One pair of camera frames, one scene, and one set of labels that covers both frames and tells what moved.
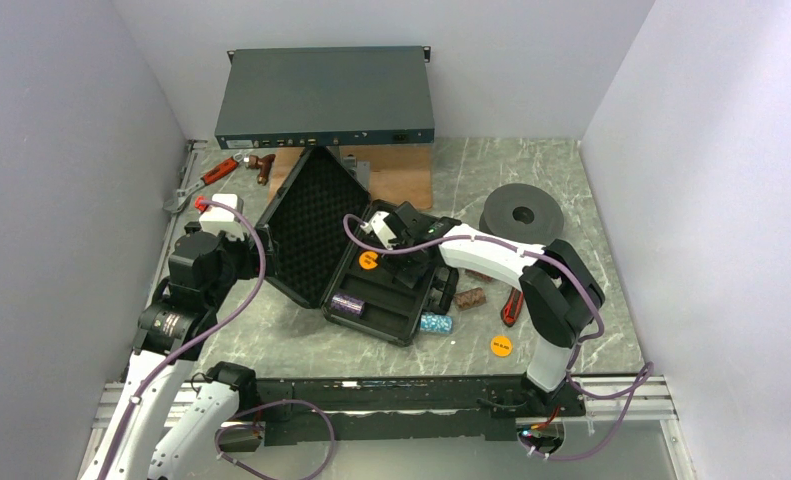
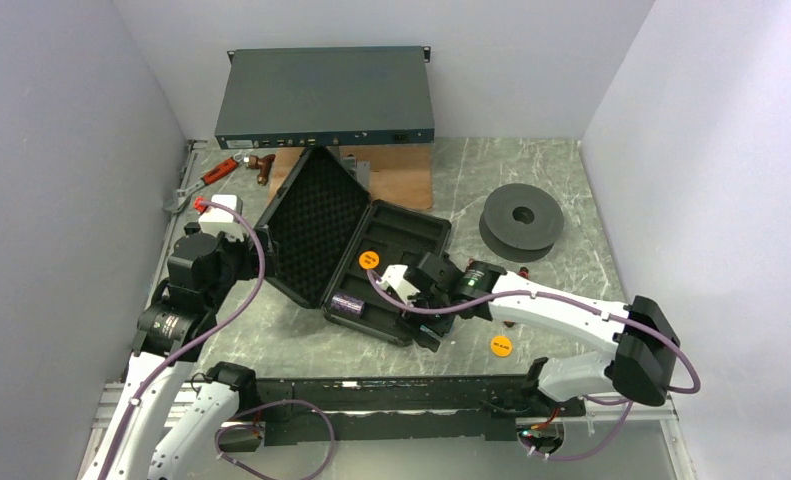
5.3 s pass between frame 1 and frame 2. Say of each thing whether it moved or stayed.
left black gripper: stayed
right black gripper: moved
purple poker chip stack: stayed
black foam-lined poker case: stayed
